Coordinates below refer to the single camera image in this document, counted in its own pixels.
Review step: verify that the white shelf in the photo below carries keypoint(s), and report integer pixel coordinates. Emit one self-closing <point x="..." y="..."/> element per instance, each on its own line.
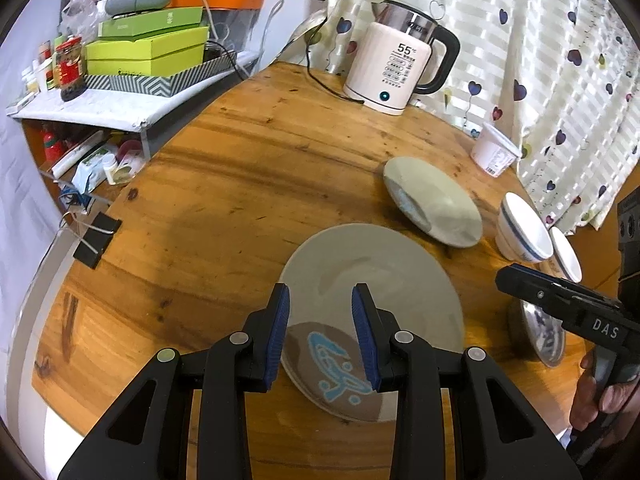
<point x="115" y="107"/>

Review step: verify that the white pouch packet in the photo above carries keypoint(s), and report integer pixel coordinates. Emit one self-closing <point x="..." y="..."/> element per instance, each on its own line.
<point x="90" y="170"/>

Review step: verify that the small white bottle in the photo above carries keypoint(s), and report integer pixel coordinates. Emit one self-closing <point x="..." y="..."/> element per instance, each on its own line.
<point x="109" y="169"/>

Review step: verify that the black binder clip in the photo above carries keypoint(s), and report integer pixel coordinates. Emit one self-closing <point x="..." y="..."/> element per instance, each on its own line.
<point x="97" y="242"/>

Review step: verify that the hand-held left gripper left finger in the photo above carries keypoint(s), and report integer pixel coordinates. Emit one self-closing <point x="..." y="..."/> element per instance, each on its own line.
<point x="280" y="330"/>

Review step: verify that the white bowl with blue stripe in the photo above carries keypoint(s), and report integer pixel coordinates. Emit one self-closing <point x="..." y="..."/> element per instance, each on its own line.
<point x="525" y="225"/>

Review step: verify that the grey oval device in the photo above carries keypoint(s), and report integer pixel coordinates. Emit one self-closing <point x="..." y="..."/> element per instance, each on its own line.
<point x="137" y="1"/>

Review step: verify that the grey-rimmed patterned bowl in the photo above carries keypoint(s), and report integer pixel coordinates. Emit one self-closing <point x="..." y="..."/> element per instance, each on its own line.
<point x="542" y="340"/>

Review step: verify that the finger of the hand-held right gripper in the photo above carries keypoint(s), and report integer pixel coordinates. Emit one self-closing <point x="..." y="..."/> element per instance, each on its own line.
<point x="530" y="285"/>

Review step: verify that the white ceramic bowl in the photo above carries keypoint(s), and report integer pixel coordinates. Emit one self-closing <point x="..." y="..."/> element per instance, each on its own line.
<point x="567" y="257"/>

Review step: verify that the blue binder clip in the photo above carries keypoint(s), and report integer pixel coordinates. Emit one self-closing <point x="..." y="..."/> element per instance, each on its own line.
<point x="75" y="197"/>

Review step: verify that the white plastic tub with lid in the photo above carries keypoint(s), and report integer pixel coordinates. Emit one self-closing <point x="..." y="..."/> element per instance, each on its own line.
<point x="492" y="152"/>

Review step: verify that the heart-print curtain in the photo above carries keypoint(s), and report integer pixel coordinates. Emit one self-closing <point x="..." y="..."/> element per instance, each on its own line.
<point x="550" y="60"/>

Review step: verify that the cream plate with blue print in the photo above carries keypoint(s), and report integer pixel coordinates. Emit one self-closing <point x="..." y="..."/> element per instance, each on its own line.
<point x="440" y="200"/>
<point x="380" y="265"/>

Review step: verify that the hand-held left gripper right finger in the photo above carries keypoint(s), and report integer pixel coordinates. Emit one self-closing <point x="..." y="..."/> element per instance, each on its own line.
<point x="362" y="340"/>

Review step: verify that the clear plastic box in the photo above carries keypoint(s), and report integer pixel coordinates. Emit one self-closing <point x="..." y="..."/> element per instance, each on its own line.
<point x="237" y="30"/>

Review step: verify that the jar with red label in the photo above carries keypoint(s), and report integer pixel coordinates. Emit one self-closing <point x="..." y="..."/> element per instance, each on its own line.
<point x="69" y="67"/>

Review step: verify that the person's right hand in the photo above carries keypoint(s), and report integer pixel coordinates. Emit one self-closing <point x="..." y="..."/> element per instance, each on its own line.
<point x="612" y="395"/>

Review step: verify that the grey striped box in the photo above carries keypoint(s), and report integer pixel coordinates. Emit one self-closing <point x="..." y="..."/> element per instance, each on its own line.
<point x="150" y="85"/>

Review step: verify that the stack of green boxes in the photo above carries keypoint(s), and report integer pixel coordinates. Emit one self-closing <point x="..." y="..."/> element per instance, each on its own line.
<point x="145" y="46"/>

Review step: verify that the dark green flat box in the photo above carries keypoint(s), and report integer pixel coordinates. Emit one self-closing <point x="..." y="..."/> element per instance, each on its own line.
<point x="150" y="22"/>

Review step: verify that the lime green box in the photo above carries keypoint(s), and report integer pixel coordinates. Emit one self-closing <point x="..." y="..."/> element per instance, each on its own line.
<point x="130" y="66"/>

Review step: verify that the cream electric kettle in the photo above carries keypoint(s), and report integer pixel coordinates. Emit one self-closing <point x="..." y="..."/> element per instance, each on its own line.
<point x="385" y="65"/>

